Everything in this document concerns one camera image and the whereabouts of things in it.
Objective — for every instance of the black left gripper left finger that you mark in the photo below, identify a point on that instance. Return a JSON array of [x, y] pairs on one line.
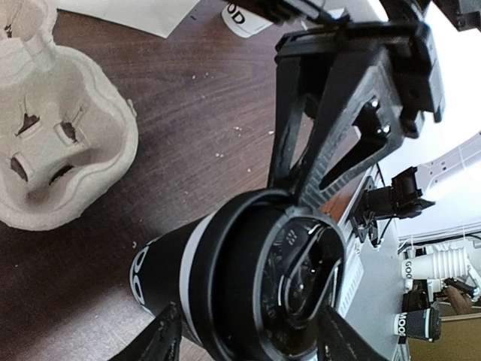
[[161, 339]]

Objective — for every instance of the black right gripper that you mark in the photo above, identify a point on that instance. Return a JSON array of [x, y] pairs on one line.
[[356, 103]]

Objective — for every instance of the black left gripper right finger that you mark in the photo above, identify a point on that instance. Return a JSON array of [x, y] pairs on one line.
[[337, 340]]

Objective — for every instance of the black and white paper cup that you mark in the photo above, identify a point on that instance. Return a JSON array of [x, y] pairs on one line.
[[161, 271]]

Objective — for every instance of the blue checkered paper bag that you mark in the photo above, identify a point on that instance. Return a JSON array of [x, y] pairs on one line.
[[156, 17]]

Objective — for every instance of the brown cardboard cup carrier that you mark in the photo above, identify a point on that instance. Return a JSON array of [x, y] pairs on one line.
[[67, 135]]

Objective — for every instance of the white cup holding straws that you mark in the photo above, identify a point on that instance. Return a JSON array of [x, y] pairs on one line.
[[242, 22]]

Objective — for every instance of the aluminium front rail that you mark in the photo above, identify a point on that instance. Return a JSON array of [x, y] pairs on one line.
[[354, 243]]

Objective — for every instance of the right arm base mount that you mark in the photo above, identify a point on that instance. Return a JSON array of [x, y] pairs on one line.
[[401, 199]]

